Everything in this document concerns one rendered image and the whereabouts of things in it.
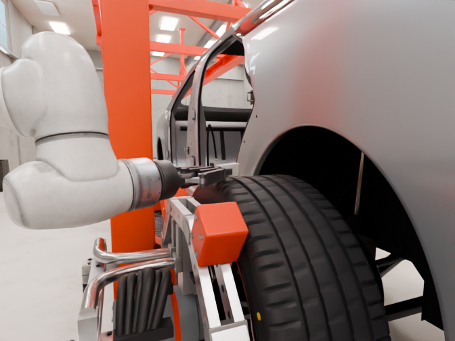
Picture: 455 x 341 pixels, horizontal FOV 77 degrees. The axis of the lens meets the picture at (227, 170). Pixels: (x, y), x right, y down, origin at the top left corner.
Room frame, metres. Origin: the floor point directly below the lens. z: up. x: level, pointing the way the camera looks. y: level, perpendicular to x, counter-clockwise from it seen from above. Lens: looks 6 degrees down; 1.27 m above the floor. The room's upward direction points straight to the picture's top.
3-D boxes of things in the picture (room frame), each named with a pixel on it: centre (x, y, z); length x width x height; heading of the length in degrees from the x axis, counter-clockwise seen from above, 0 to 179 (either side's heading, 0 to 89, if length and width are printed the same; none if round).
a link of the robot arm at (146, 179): (0.49, 0.16, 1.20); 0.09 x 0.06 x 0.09; 46
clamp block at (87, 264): (0.74, 0.34, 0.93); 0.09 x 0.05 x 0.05; 111
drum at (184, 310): (0.63, 0.16, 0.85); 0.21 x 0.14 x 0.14; 111
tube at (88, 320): (0.52, 0.17, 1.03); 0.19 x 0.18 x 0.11; 111
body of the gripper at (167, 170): (0.55, 0.11, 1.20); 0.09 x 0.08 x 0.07; 136
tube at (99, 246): (0.70, 0.24, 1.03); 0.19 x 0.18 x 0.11; 111
